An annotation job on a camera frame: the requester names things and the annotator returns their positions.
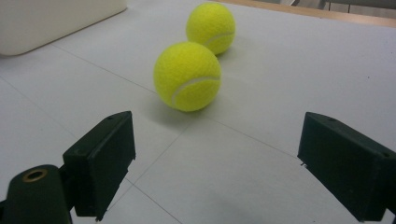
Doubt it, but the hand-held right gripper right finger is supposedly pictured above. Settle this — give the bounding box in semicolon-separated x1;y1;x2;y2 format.
297;111;396;222

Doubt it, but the yellow tennis ball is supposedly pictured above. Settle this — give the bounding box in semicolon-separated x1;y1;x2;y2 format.
185;2;236;56
153;41;222;112

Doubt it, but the cream plastic bin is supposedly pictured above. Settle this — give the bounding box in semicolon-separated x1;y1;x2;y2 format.
0;0;128;56

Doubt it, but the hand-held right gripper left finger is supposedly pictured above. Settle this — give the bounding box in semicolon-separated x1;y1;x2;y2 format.
62;110;136;222

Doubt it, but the white foam board cover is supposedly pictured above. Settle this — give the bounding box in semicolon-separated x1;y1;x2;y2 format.
0;0;396;224

